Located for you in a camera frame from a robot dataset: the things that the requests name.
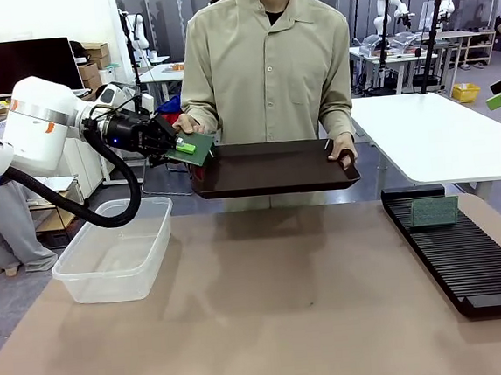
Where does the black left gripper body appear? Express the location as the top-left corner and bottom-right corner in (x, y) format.
(101, 106), (162, 161)

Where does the green PCB plain side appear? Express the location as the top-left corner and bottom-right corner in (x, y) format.
(163, 128), (219, 170)

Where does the dark brown serving tray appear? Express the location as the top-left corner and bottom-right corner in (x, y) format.
(187, 133), (363, 203)

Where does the green PCB with components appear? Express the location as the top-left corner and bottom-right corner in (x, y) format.
(408, 195), (462, 231)

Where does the person's left forearm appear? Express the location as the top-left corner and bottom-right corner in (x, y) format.
(314, 86), (358, 142)

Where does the person's right forearm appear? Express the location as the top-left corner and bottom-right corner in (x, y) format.
(178, 91), (223, 133)

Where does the person's right hand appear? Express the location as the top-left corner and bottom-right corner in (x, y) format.
(170, 114), (205, 137)

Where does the person's left hand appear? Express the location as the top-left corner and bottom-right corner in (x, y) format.
(324, 131), (360, 167)

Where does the red and blue clothing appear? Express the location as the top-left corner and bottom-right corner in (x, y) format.
(154, 94), (186, 118)

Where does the yellow plastic basket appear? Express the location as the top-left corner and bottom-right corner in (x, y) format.
(450, 81), (483, 105)

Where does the wooden shelf unit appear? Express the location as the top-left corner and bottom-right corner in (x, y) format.
(449, 27), (499, 70)

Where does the background white work table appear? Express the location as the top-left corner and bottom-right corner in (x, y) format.
(347, 37), (457, 96)
(138, 60), (191, 110)

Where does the white cabinet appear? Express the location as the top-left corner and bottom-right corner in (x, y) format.
(59, 134), (112, 200)

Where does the cardboard box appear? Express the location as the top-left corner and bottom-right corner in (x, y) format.
(76, 59), (101, 80)
(80, 40), (112, 72)

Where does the black tripod stand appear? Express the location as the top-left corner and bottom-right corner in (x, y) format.
(369, 0), (400, 92)
(411, 0), (454, 95)

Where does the large white table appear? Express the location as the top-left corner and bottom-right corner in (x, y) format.
(350, 85), (501, 214)

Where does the person in beige shirt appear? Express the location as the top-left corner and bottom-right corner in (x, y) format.
(171, 0), (365, 217)

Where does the black computer monitor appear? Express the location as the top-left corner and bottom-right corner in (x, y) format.
(0, 34), (87, 99)

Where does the clear plastic storage box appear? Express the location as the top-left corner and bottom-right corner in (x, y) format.
(46, 194), (182, 308)

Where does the black slotted PCB rack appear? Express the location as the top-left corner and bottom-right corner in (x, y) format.
(380, 178), (501, 329)

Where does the metal frame chair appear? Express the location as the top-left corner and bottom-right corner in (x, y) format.
(139, 155), (195, 201)

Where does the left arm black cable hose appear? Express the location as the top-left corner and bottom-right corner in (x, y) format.
(0, 114), (145, 239)

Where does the low wooden wire shelf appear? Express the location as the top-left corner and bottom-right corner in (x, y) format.
(24, 173), (91, 252)

